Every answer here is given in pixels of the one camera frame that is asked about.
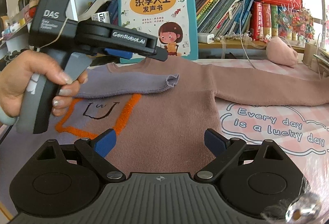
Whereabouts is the purple and pink sweater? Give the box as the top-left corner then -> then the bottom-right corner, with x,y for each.
0,55 -> 329,212

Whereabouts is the pink checkered table mat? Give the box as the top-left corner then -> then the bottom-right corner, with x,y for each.
0,58 -> 329,224

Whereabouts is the person's left hand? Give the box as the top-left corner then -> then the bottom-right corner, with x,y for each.
1,50 -> 88,118

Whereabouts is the teal children's picture book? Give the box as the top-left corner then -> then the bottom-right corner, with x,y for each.
118,0 -> 198,61

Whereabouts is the pink plush toy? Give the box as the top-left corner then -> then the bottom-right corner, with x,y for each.
266,36 -> 298,68

